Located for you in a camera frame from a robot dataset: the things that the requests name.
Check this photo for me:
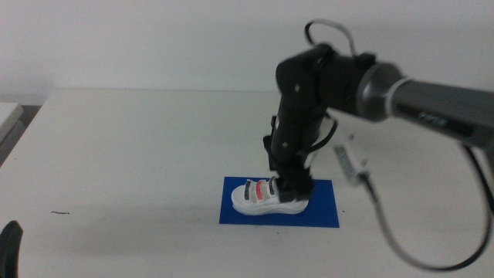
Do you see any white strapped toddler shoe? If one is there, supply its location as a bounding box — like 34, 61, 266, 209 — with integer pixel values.
230, 176, 310, 216

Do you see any blue rectangular mat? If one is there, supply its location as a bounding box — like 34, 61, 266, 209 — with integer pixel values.
218, 176, 340, 229

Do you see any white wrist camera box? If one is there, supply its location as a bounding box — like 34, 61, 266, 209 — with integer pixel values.
332, 133, 371, 187

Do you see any grey looped arm cable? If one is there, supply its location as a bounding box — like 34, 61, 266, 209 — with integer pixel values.
303, 19, 358, 57

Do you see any long black camera cable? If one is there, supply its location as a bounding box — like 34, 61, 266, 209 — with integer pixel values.
361, 142, 494, 273

